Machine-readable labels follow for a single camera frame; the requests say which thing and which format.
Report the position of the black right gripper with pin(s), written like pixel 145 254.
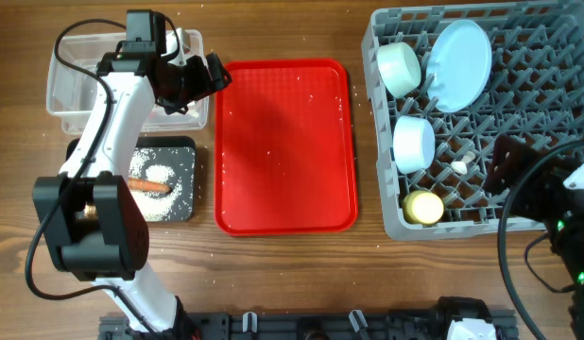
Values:
pixel 542 185

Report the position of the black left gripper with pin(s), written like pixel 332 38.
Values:
pixel 202 84

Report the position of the white plastic spoon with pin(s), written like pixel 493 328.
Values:
pixel 462 166

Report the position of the light blue rice bowl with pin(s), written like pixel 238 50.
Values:
pixel 413 144

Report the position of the yellow plastic cup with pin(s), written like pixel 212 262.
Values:
pixel 422 207

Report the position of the light blue plate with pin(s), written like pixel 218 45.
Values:
pixel 460 63

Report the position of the orange carrot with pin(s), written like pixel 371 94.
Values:
pixel 144 185

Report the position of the green bowl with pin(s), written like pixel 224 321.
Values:
pixel 399 68

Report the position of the white rice pile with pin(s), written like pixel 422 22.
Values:
pixel 163 180

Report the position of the brown food lump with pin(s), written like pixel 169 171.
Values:
pixel 90 212

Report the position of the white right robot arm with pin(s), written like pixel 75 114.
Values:
pixel 565 232

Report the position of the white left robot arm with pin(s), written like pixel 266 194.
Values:
pixel 88 219

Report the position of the grey dishwasher rack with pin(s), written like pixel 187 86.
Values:
pixel 535 94

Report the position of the red plastic tray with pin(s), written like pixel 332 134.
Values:
pixel 284 155

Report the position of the black tray bin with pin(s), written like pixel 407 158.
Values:
pixel 100 174

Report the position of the clear plastic bin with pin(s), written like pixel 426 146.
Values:
pixel 70 95

